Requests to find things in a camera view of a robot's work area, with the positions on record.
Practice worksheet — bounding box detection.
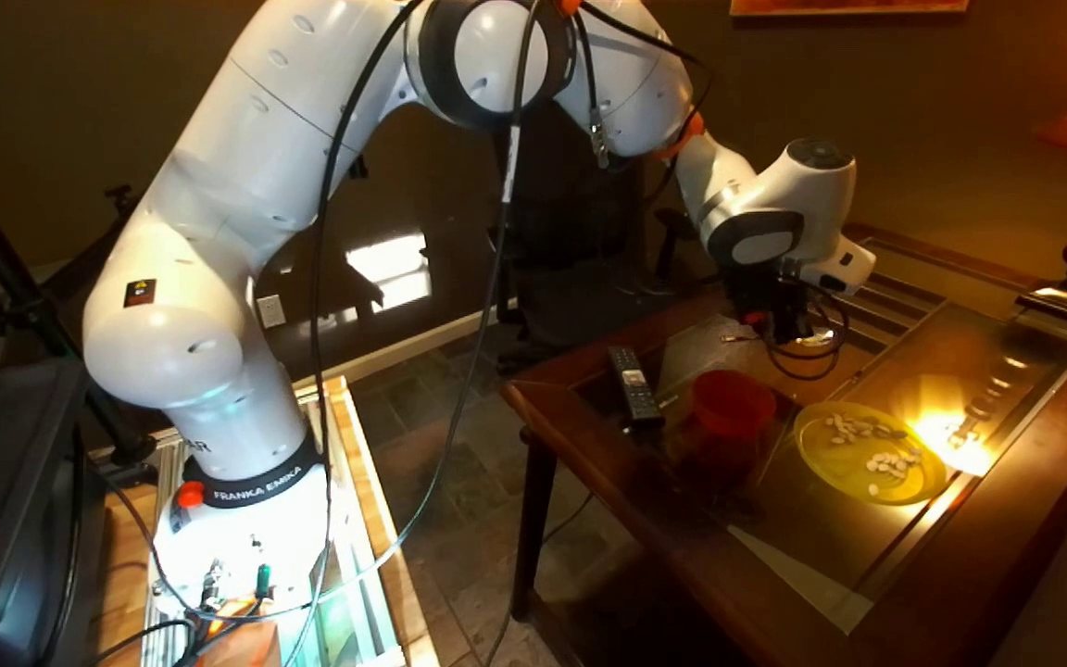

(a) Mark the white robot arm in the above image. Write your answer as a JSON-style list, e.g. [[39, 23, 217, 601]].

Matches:
[[82, 0, 876, 508]]

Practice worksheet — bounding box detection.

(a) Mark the pink-red plastic bowl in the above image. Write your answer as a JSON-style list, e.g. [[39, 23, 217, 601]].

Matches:
[[685, 370, 784, 480]]

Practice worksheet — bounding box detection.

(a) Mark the dark wooden glass-top desk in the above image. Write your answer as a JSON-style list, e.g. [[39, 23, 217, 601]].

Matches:
[[506, 230, 1067, 667]]

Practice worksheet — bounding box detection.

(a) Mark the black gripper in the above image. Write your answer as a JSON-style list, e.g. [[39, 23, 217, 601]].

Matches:
[[730, 264, 840, 360]]

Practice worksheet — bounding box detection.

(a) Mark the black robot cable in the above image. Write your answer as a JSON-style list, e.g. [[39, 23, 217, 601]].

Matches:
[[99, 0, 711, 650]]

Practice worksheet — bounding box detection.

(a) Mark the white paper slip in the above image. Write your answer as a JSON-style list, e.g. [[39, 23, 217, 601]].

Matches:
[[730, 526, 876, 634]]

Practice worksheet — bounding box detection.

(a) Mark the yellow-green plate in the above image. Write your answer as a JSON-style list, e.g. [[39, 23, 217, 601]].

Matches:
[[795, 400, 948, 503]]

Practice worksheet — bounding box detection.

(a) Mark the framed picture on wall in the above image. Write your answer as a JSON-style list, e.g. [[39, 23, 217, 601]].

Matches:
[[730, 0, 971, 17]]

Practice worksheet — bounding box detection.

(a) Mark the black remote control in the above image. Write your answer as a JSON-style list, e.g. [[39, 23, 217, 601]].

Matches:
[[608, 349, 664, 424]]

